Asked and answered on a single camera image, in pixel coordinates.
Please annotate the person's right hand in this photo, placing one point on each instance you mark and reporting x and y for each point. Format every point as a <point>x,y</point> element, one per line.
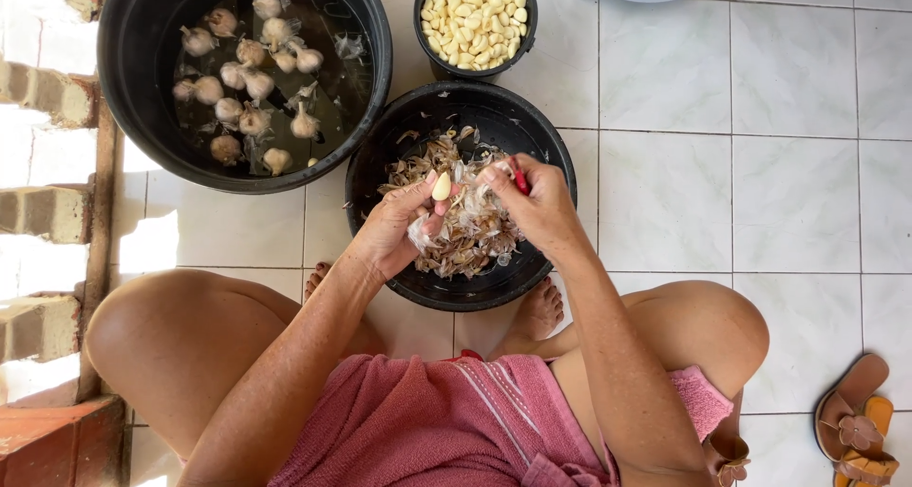
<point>545,209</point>

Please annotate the person's left hand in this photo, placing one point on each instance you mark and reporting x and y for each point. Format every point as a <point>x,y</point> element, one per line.
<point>388,230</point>

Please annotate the single peeled garlic clove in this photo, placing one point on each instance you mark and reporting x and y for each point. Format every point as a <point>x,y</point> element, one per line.
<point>442,186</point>

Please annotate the heap of garlic skins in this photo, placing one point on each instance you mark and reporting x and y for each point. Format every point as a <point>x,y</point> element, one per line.
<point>474,227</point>

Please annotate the person's left foot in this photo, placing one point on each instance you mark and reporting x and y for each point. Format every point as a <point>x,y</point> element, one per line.
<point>316,279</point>

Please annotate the person's foot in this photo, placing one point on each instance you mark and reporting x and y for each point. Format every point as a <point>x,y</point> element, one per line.
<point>316,279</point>
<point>538,309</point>

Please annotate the person's right foot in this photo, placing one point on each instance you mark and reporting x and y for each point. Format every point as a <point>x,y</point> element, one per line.
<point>538,309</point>

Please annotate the medium black plastic basin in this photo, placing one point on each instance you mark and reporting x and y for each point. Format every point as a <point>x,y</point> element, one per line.
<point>456,106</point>

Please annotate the small black bucket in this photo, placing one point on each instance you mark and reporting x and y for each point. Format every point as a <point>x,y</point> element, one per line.
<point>424,58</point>

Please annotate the person's right leg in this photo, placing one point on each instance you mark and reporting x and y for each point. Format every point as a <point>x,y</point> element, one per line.
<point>684,330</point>

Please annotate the person's leg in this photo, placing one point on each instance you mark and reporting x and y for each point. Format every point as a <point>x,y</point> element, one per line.
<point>171,344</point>
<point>684,330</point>

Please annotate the heap of peeled garlic cloves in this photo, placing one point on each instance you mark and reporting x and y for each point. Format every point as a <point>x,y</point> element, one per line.
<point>473,21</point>

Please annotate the group of unpeeled garlic bulbs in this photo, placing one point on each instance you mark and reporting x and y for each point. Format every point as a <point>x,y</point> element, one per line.
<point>249,82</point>

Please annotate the pink towel garment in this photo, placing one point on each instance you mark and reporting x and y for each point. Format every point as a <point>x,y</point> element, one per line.
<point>427,430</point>

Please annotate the person's left leg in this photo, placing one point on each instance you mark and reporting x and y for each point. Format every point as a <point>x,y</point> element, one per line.
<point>171,344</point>

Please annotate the large black plastic tub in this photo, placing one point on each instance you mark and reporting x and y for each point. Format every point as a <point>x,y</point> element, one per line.
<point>135,81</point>

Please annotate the brown flower sandal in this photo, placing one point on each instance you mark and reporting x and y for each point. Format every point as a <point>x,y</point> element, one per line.
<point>727,455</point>
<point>848,408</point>

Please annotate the orange sandal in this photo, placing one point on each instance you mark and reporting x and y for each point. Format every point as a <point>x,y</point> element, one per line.
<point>873,451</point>

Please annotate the wooden post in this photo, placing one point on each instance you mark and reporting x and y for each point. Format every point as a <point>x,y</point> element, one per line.
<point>98,259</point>

